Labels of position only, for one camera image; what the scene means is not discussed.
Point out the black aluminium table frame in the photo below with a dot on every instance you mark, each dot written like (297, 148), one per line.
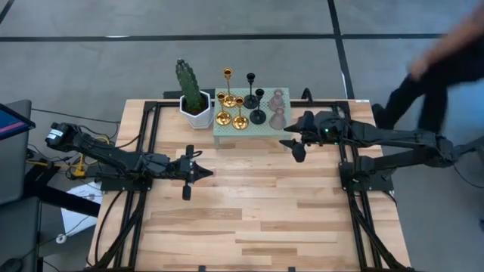
(166, 102)

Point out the white paper sheet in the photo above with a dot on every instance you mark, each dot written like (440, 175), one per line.
(81, 223)

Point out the white hexagonal plant pot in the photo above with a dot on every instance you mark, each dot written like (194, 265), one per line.
(198, 120)

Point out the gold candlestick holder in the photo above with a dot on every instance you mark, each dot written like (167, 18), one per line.
(240, 122)
(223, 119)
(229, 101)

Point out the computer monitor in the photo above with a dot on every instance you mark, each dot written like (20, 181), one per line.
(11, 122)

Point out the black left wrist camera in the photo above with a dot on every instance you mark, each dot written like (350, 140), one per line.
(155, 162)

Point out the mint green perforated metal shelf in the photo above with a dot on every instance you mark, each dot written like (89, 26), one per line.
(247, 131)

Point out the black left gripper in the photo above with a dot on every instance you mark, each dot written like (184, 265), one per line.
(187, 170)

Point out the pink ribbed glass candle holder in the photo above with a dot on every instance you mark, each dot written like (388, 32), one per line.
(276, 102)
(278, 121)

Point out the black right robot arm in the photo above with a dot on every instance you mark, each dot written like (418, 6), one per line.
(397, 138)

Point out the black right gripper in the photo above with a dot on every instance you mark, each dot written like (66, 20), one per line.
(325, 138)

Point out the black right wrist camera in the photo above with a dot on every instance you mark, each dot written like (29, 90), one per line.
(327, 121)

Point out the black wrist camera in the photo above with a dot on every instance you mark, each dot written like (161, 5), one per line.
(155, 162)
(327, 121)

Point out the green artificial cactus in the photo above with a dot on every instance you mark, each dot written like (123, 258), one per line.
(188, 83)

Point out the black candlestick holder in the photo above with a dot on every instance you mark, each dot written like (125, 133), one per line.
(258, 117)
(250, 102)

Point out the person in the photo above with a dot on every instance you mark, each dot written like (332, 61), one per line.
(435, 87)

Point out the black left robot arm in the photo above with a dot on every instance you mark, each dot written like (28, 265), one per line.
(102, 153)

